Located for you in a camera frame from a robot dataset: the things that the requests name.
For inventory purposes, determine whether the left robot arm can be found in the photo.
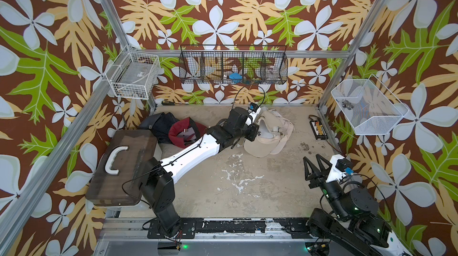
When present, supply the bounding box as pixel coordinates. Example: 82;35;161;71
139;103;261;238

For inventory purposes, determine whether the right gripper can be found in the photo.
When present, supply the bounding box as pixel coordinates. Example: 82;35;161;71
304;155;349;221

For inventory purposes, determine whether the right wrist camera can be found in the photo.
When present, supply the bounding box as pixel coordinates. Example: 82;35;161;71
326;154;354;183

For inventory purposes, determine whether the black baseball cap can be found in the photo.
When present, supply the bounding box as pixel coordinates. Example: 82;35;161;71
137;113;179;144

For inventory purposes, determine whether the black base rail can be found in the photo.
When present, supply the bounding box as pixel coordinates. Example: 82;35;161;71
143;217;311;241

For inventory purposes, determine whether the blue object in basket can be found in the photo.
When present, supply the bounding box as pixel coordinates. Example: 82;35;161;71
229;73;243;83

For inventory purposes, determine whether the white mesh basket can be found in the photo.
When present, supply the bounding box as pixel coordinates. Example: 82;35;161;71
331;74;410;136

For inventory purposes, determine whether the white wire basket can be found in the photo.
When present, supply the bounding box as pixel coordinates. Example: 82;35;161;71
106;49;161;100

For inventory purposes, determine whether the small dark object in basket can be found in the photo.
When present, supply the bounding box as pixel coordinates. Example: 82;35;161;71
342;100;354;110

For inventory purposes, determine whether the brown lidded storage box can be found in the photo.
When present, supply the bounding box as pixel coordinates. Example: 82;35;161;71
85;130;162;208

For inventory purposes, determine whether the maroon baseball cap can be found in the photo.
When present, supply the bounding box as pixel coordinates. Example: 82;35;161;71
168;117;207;149

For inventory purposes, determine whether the black orange device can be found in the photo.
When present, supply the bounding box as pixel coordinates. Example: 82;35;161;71
308;115;328;140

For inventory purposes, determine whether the black wire basket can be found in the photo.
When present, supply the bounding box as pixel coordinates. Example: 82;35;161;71
178;45;289;85

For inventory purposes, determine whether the beige baseball cap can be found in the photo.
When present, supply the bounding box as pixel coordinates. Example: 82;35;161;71
243;109;294;158

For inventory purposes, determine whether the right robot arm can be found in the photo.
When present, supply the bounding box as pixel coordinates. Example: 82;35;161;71
303;154;411;256

